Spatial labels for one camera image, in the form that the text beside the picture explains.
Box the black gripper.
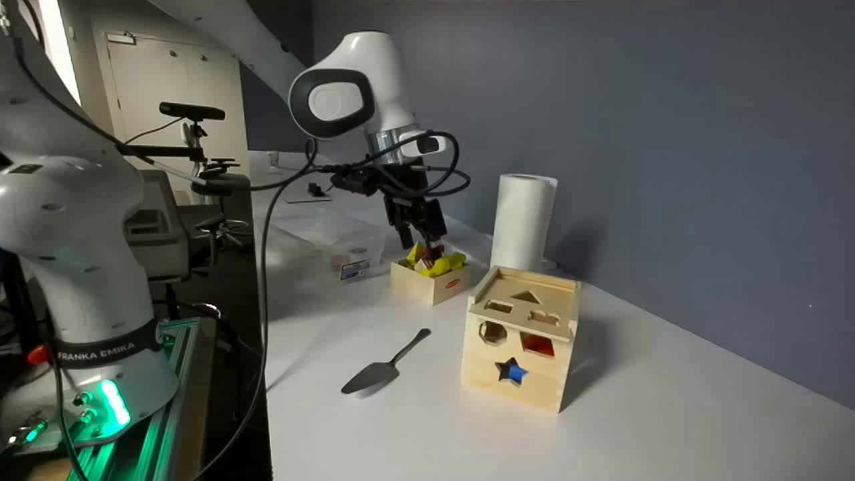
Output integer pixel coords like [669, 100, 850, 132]
[378, 159, 448, 263]

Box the large yellow wooden block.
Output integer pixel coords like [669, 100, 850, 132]
[430, 252, 467, 278]

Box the small box of colourful blocks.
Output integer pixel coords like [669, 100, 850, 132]
[388, 252, 472, 311]

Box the clear plastic bin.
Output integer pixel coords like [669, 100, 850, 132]
[268, 207, 395, 286]

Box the white paper towel roll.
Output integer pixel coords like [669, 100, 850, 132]
[490, 172, 561, 275]

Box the grey metal scoop spoon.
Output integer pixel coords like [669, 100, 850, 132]
[340, 327, 434, 399]

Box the wooden shape sorter cube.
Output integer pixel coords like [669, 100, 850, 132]
[459, 266, 586, 418]

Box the grey box device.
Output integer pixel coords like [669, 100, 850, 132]
[120, 169, 196, 280]

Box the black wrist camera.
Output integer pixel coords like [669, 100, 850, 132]
[332, 165, 388, 199]

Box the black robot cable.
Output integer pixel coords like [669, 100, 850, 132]
[189, 129, 472, 481]

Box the black camera on stand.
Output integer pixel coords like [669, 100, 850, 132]
[101, 100, 255, 199]

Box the robot base mount green light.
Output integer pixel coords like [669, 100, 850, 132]
[0, 316, 220, 481]

